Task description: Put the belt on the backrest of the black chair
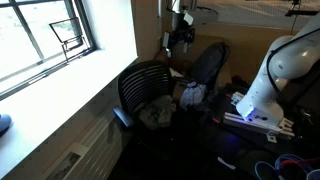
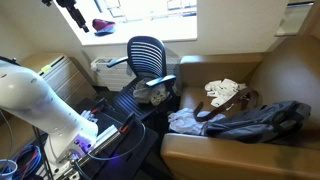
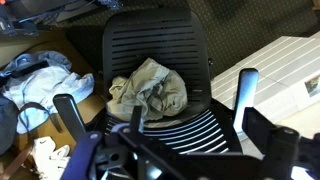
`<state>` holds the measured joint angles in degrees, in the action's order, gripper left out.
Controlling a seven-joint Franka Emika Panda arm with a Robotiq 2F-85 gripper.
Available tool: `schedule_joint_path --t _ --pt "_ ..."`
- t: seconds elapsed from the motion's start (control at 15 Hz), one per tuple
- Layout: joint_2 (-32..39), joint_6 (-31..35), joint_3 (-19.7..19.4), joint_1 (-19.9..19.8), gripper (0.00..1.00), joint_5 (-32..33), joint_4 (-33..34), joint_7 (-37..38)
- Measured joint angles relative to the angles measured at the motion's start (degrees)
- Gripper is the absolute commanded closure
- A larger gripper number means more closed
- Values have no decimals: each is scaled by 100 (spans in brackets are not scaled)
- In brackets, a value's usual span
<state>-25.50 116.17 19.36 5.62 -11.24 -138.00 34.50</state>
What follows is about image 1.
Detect white quilted bed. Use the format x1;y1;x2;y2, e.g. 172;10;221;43
191;0;303;31

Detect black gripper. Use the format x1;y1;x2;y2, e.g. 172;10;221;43
162;11;197;59

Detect white paper scrap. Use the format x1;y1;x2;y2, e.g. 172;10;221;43
217;156;237;171

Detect black slatted office chair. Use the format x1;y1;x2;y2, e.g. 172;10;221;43
112;59;178;161

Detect black wire stand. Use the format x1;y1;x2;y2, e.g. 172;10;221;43
48;16;92;63

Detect white wall radiator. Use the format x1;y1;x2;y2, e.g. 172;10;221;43
43;109;125;180

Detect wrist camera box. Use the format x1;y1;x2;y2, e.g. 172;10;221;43
182;12;195;26

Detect aluminium robot base mount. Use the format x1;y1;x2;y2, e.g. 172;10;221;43
222;91;296;144

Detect light blue shirt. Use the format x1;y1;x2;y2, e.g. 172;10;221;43
179;81;208;111

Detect dark cap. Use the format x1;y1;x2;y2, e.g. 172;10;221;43
0;113;13;138

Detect red cable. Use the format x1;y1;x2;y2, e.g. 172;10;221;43
278;158;320;168

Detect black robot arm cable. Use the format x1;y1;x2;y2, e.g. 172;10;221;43
265;26;320;105

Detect black robot table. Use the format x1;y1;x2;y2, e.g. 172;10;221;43
196;84;320;169

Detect blue cable coil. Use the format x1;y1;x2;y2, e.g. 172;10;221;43
254;153;320;180

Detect black camera tripod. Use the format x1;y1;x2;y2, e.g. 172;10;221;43
284;0;320;18

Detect crumpled gray cloth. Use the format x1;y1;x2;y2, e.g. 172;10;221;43
137;94;177;131

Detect dark window frame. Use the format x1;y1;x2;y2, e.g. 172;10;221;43
0;0;98;102

